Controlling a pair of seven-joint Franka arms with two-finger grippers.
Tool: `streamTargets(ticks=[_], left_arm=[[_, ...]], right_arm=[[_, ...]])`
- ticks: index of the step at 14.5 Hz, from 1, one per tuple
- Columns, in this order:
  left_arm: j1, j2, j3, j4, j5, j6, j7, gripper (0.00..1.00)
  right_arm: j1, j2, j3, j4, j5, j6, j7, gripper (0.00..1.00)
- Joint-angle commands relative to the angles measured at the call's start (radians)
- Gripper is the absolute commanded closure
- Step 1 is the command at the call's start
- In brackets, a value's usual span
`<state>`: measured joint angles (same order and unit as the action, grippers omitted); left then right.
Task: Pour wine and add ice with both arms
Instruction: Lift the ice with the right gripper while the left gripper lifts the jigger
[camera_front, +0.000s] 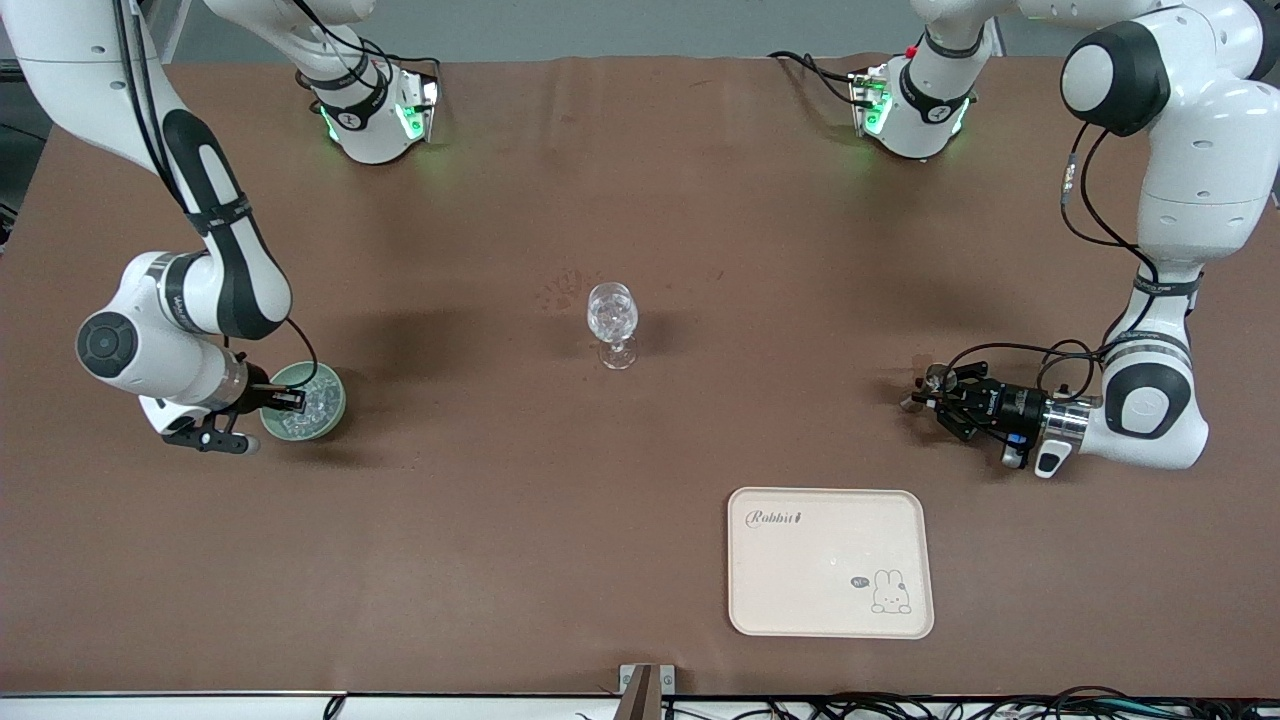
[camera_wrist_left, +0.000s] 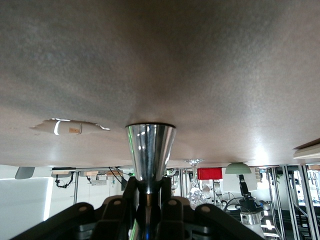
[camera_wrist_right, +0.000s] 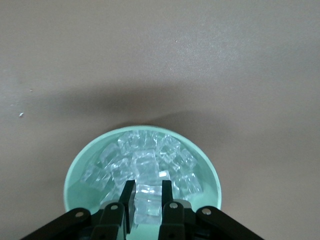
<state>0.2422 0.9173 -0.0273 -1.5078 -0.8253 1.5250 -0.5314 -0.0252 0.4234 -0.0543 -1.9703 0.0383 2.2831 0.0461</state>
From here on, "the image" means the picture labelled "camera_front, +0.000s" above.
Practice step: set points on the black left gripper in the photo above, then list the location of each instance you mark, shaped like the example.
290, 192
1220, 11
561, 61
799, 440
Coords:
1012, 407

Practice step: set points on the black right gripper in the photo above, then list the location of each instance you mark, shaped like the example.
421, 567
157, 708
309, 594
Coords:
256, 391

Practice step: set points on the pile of clear ice cubes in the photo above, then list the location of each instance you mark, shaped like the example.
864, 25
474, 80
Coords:
320, 395

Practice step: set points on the metal double jigger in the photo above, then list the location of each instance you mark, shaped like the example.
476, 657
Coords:
912, 403

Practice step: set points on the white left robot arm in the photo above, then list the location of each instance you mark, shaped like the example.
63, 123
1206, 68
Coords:
1190, 150

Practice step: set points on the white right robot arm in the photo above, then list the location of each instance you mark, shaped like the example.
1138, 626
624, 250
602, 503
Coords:
215, 290

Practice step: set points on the clear wine glass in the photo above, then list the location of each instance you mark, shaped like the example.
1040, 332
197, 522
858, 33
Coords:
612, 312

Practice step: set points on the green ceramic bowl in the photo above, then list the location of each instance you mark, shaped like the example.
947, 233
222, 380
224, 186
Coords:
325, 425

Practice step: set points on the beige rabbit print tray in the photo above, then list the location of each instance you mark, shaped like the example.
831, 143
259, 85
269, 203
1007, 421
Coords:
820, 570

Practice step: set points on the brown table cover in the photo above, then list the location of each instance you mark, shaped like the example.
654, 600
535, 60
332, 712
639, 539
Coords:
500, 500

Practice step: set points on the aluminium frame post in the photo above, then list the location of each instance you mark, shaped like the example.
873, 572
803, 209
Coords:
170, 30

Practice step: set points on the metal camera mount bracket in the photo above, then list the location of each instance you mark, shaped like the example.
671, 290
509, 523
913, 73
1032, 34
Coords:
645, 690

